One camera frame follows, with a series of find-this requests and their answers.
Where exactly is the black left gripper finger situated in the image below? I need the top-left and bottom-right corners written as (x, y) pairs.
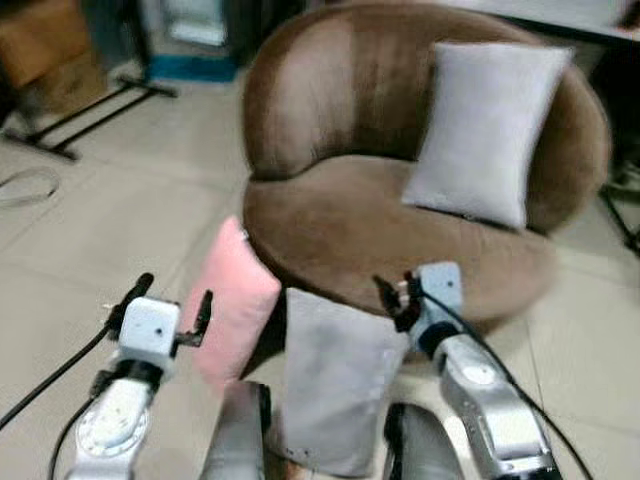
top-left (177, 290), bottom-right (215, 350)
top-left (105, 272), bottom-right (156, 337)

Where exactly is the pink pillow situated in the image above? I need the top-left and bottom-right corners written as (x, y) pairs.
top-left (189, 215), bottom-right (283, 393)

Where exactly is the brown round velvet sofa chair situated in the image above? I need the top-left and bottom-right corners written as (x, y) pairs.
top-left (242, 2), bottom-right (613, 327)

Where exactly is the grey rectangular pillow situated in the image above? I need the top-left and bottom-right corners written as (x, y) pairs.
top-left (268, 288), bottom-right (412, 478)
top-left (402, 42), bottom-right (575, 231)

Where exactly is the black metal floor stand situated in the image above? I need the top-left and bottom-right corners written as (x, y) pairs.
top-left (4, 78), bottom-right (180, 163)

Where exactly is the grey left robot leg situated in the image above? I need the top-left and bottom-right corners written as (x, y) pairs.
top-left (199, 380), bottom-right (273, 480)

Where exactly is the grey robot leg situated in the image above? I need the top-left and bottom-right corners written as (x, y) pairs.
top-left (199, 380), bottom-right (273, 480)
top-left (383, 403), bottom-right (469, 480)

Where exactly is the grey right robot leg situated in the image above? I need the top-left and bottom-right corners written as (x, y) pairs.
top-left (383, 403), bottom-right (469, 480)

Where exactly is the white appliance with blue base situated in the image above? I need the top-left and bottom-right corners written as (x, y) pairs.
top-left (138, 0), bottom-right (243, 83)

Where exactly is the brown cardboard box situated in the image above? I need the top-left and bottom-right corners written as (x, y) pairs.
top-left (0, 0), bottom-right (109, 113)

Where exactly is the white table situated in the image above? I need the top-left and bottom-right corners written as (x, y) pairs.
top-left (440, 0), bottom-right (640, 47)

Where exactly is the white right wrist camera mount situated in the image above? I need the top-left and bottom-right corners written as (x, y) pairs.
top-left (412, 262), bottom-right (465, 338)

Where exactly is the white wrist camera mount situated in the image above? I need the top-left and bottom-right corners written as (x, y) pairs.
top-left (117, 296), bottom-right (182, 377)
top-left (412, 262), bottom-right (465, 338)

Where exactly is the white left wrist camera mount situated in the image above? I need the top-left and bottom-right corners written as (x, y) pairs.
top-left (117, 296), bottom-right (182, 377)

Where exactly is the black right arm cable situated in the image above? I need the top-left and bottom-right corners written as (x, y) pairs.
top-left (418, 288), bottom-right (568, 480)

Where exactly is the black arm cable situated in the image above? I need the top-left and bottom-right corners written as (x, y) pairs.
top-left (0, 325), bottom-right (113, 480)
top-left (418, 288), bottom-right (568, 480)

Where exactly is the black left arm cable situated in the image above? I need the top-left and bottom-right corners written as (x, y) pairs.
top-left (0, 325), bottom-right (113, 480)

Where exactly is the black table leg frame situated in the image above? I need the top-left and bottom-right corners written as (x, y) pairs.
top-left (598, 160), bottom-right (640, 257)

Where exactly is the grey cable loop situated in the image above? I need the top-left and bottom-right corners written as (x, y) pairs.
top-left (0, 165), bottom-right (64, 210)

